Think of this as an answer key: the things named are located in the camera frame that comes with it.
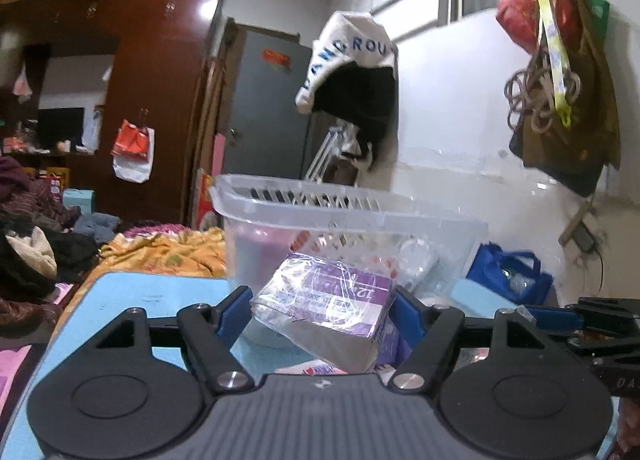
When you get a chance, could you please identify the black television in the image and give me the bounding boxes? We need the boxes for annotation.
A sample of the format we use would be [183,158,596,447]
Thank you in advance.
[37,108,86,149]

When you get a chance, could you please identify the grey power adapter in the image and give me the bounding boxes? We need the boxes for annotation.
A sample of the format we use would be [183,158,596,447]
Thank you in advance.
[574,224,597,251]

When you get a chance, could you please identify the wooden boards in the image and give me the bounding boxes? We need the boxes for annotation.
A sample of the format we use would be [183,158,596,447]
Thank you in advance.
[190,54,227,231]

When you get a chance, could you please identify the white plastic basket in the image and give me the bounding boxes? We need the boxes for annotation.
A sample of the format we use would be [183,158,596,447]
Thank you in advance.
[209,174,489,321]

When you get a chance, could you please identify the brown wooden wardrobe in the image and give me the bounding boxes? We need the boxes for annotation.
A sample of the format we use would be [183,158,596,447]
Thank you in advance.
[0,0,224,229]

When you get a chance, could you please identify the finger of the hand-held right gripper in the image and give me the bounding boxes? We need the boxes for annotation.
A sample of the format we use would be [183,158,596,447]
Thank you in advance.
[517,297,640,337]
[570,337,640,367]

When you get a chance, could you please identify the orange yellow blanket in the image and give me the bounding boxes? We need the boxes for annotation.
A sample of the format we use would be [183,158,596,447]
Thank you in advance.
[99,227,229,281]

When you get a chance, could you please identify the red door sign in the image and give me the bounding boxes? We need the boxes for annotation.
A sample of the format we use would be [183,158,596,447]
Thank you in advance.
[262,48,294,73]

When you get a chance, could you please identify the purple box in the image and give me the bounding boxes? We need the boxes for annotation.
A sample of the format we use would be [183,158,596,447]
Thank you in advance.
[250,252,399,375]

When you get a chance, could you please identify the blue tote bag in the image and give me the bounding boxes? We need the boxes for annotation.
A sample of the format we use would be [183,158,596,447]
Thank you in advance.
[467,242,554,309]

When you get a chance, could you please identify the folded metal rack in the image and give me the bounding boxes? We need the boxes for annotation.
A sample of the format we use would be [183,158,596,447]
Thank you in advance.
[302,124,349,184]

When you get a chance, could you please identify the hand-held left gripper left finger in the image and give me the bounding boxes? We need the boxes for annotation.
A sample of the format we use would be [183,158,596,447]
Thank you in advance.
[82,286,256,394]

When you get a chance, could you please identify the red and white plastic bag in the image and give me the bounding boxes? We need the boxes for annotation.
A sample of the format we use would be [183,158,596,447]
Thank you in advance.
[110,118,155,185]

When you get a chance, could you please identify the small white plastic bag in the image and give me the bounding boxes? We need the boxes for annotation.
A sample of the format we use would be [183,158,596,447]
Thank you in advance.
[12,64,32,105]

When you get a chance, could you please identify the pink floral blanket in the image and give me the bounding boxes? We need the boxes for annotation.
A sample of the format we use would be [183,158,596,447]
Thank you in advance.
[0,344,32,403]

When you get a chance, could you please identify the yellow strap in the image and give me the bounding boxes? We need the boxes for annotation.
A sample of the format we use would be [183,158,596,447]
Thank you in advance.
[517,0,574,129]

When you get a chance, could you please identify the light blue box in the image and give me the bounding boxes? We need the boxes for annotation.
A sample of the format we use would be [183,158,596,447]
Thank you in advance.
[62,188,96,217]

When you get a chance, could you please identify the grey door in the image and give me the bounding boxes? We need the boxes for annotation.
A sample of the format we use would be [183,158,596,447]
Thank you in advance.
[220,22,327,181]

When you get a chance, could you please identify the brown hanging bag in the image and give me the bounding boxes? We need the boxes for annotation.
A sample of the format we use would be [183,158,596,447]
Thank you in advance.
[509,0,622,199]

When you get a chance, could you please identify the pink and white long box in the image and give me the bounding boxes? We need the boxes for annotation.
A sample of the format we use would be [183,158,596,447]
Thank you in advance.
[272,358,401,376]

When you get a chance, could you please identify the white and black hanging jacket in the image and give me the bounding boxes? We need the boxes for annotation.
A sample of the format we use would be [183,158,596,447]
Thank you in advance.
[295,11,399,172]

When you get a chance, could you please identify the green hanging bag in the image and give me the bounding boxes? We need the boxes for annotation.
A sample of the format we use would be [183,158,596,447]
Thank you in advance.
[584,0,612,41]

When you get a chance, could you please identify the coiled rope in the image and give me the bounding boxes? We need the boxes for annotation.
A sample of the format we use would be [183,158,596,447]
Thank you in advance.
[504,67,584,133]

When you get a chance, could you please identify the red hanging bag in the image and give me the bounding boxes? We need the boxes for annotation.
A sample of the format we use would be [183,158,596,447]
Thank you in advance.
[496,0,581,56]

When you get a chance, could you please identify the black and cream clothes pile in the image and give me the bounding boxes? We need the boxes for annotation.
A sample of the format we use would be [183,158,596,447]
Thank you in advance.
[0,224,102,301]

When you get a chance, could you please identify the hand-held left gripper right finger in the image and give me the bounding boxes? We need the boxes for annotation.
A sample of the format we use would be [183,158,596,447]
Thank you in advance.
[387,290,562,394]

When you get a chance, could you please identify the maroon clothes pile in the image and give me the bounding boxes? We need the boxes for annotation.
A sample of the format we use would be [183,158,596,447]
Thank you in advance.
[0,155,83,235]

